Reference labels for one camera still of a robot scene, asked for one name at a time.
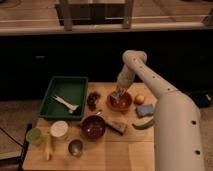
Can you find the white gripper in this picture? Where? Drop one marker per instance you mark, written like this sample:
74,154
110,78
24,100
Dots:
125,78

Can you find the red bowl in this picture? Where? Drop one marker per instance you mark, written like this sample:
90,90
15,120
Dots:
122,105

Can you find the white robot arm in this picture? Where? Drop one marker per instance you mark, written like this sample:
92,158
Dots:
177,137

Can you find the dark brown bowl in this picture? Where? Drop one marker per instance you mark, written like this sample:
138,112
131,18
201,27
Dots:
93,127

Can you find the orange fruit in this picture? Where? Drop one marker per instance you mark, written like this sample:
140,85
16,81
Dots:
139,99

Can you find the blue sponge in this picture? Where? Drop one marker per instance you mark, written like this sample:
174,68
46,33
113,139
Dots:
144,110

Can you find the knife with wooden block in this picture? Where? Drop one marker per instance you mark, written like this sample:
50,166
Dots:
119,127

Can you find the green pepper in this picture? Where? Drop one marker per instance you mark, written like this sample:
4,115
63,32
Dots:
144,126

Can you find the green plastic tray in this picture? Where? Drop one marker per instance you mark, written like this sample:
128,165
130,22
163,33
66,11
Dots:
73,90

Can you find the white round container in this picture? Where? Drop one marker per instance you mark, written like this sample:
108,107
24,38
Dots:
59,130

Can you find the small metal cup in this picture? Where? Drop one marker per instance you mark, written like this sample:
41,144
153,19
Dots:
75,147

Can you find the yellow banana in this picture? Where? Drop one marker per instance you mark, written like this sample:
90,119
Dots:
48,147

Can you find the green cup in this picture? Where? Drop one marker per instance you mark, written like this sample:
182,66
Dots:
34,136

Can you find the wooden chair frame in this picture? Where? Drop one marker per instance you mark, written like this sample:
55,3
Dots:
71,13

